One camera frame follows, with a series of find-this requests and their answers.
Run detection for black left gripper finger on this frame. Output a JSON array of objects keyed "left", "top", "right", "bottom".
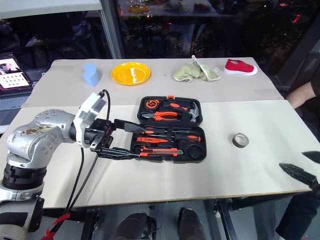
[
  {"left": 96, "top": 146, "right": 141, "bottom": 161},
  {"left": 114, "top": 119, "right": 149, "bottom": 134}
]

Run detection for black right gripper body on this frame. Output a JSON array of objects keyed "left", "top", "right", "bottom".
[{"left": 310, "top": 180, "right": 320, "bottom": 199}]

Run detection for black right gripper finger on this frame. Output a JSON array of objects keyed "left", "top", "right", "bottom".
[
  {"left": 301, "top": 150, "right": 320, "bottom": 163},
  {"left": 278, "top": 162, "right": 319, "bottom": 188}
]

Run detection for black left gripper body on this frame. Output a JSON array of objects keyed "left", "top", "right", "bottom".
[{"left": 84, "top": 119, "right": 117, "bottom": 153}]

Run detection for orange black utility knife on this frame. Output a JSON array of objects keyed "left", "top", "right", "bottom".
[{"left": 139, "top": 146, "right": 185, "bottom": 158}]

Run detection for black plastic tool case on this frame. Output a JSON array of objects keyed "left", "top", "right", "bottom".
[{"left": 132, "top": 95, "right": 208, "bottom": 165}]

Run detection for long orange black screwdriver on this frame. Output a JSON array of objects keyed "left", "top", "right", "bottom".
[{"left": 143, "top": 126, "right": 194, "bottom": 135}]

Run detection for orange black tape measure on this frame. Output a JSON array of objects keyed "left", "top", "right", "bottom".
[{"left": 144, "top": 99, "right": 161, "bottom": 110}]

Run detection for dark blue clothed leg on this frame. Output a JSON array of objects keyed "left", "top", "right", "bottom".
[{"left": 274, "top": 191, "right": 320, "bottom": 240}]

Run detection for yellow plastic plate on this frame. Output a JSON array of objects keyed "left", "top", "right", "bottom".
[{"left": 111, "top": 62, "right": 152, "bottom": 86}]

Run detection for blue foam block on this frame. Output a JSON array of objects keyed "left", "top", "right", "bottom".
[{"left": 81, "top": 62, "right": 103, "bottom": 88}]

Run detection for short orange black screwdriver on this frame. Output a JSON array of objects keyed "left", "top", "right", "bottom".
[{"left": 149, "top": 134, "right": 202, "bottom": 144}]

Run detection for grey tape roll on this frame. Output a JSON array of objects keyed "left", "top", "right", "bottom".
[{"left": 231, "top": 132, "right": 250, "bottom": 149}]

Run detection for dark rounded shape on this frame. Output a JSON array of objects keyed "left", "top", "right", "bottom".
[
  {"left": 177, "top": 207, "right": 207, "bottom": 240},
  {"left": 114, "top": 212, "right": 157, "bottom": 240}
]

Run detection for green cloth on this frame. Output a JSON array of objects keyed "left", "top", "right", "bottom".
[{"left": 173, "top": 54, "right": 222, "bottom": 83}]

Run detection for grey side table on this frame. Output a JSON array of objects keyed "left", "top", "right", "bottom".
[{"left": 0, "top": 87, "right": 33, "bottom": 134}]

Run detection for tablet screen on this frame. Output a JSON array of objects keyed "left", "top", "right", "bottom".
[{"left": 0, "top": 51, "right": 35, "bottom": 92}]

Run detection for red child shoe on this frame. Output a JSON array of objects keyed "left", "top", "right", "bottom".
[{"left": 223, "top": 58, "right": 259, "bottom": 77}]

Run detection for white horizontal ledge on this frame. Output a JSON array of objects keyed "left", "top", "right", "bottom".
[{"left": 0, "top": 0, "right": 104, "bottom": 20}]

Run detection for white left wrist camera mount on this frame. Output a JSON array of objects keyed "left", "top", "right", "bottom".
[{"left": 72, "top": 92, "right": 107, "bottom": 149}]

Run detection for orange handled pliers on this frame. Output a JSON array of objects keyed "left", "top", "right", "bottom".
[{"left": 141, "top": 111, "right": 181, "bottom": 122}]

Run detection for black handled claw hammer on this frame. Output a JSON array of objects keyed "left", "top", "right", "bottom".
[{"left": 179, "top": 100, "right": 201, "bottom": 124}]

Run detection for black table frame leg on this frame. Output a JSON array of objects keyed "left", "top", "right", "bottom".
[
  {"left": 213, "top": 198, "right": 241, "bottom": 240},
  {"left": 81, "top": 208, "right": 101, "bottom": 240}
]

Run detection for red tie on cable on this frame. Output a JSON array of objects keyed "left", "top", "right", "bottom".
[{"left": 41, "top": 212, "right": 71, "bottom": 240}]

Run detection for grey window frame post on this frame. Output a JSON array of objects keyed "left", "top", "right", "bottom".
[{"left": 98, "top": 0, "right": 126, "bottom": 60}]

